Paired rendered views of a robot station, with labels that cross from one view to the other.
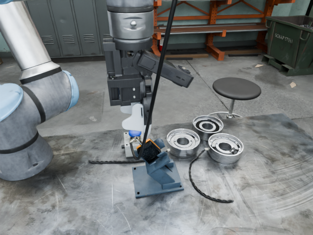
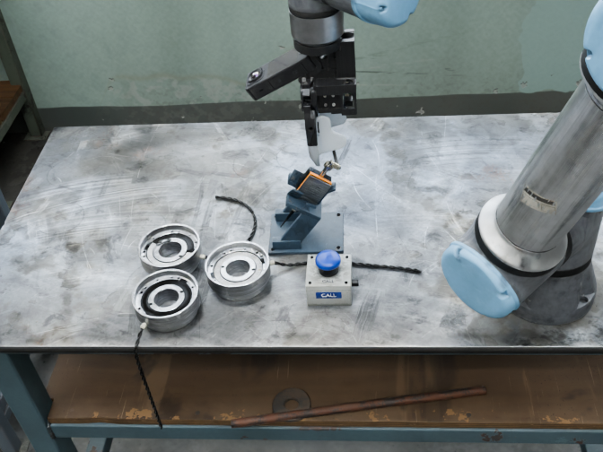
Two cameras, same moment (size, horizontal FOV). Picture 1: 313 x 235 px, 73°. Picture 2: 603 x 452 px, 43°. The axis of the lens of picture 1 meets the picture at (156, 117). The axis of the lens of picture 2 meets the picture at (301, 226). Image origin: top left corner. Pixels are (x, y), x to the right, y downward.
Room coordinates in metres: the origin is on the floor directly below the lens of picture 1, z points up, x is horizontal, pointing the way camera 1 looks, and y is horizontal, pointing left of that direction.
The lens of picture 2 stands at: (1.33, 0.28, 1.70)
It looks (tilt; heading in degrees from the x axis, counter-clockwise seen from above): 42 degrees down; 197
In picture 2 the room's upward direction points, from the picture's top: 6 degrees counter-clockwise
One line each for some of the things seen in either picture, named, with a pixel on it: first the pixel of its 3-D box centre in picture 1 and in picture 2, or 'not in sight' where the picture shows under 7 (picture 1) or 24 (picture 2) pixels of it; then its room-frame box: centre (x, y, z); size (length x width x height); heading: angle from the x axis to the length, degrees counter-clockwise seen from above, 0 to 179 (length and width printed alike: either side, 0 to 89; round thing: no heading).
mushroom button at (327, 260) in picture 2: (135, 136); (328, 267); (0.52, 0.07, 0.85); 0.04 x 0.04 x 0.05
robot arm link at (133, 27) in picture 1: (131, 25); (317, 21); (0.38, 0.04, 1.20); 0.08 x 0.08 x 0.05
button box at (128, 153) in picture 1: (133, 143); (333, 279); (0.52, 0.07, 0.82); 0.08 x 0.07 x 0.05; 99
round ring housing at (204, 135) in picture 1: (207, 127); (167, 301); (0.60, -0.18, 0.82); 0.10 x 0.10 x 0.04
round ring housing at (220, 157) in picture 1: (224, 148); (170, 253); (0.50, -0.21, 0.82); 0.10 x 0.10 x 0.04
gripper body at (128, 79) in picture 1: (130, 70); (326, 72); (0.38, 0.05, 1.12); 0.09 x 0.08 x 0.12; 101
